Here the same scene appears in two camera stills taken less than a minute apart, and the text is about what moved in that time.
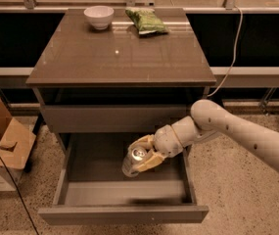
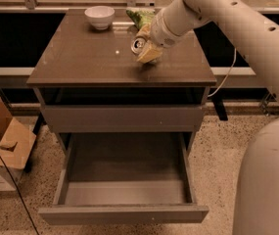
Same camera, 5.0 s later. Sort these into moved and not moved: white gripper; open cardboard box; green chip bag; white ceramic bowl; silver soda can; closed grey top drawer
Moved: silver soda can; white gripper
Not moved: green chip bag; white ceramic bowl; closed grey top drawer; open cardboard box
